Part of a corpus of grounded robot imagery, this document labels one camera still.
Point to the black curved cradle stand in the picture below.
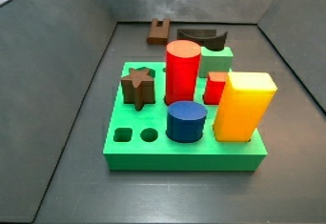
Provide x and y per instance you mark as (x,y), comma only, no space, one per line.
(205,38)

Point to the brown star peg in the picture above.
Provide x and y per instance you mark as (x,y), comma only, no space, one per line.
(137,88)

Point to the tall red cylinder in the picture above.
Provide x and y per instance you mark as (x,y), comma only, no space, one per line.
(183,55)

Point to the blue short cylinder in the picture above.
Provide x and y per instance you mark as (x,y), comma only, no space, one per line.
(185,117)

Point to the green fixture base block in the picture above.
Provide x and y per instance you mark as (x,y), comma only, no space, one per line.
(137,146)

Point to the green arch block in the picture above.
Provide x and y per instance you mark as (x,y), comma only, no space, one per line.
(215,61)

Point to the small red square block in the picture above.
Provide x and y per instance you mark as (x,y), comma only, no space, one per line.
(215,83)

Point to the tall yellow square block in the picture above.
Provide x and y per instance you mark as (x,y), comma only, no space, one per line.
(244,101)

